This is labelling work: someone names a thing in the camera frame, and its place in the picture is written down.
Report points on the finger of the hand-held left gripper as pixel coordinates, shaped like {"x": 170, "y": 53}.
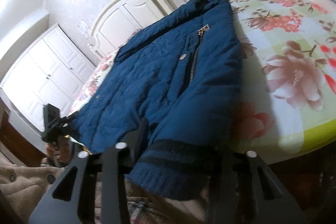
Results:
{"x": 71, "y": 117}

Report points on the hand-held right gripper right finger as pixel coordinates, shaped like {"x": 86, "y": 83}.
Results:
{"x": 228, "y": 170}

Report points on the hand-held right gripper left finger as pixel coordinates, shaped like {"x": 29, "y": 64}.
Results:
{"x": 136, "y": 140}

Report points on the blue puffer jacket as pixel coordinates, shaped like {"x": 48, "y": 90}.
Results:
{"x": 162, "y": 69}

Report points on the person's left hand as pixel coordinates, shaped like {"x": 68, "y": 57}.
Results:
{"x": 65, "y": 151}

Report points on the white wardrobe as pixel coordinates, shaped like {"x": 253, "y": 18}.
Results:
{"x": 47, "y": 71}

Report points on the beige fleece garment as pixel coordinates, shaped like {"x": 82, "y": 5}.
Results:
{"x": 21, "y": 187}

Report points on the white wooden headboard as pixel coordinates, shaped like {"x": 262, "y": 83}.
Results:
{"x": 120, "y": 22}

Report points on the floral bed sheet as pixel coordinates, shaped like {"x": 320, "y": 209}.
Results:
{"x": 288, "y": 35}

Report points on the wall switch with paper notice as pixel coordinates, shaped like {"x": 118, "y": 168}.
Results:
{"x": 84, "y": 27}

